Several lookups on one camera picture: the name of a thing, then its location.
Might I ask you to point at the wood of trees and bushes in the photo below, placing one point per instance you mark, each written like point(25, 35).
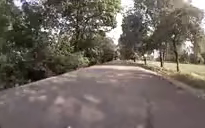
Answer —
point(46, 40)

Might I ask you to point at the grass field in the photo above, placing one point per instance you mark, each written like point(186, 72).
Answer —
point(193, 71)

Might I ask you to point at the brown paved path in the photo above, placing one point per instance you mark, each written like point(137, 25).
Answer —
point(103, 96)

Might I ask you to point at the tall dark tree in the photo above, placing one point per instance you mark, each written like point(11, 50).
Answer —
point(131, 36)

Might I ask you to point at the small leafy tree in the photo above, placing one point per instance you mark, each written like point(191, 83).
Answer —
point(177, 60)
point(161, 58)

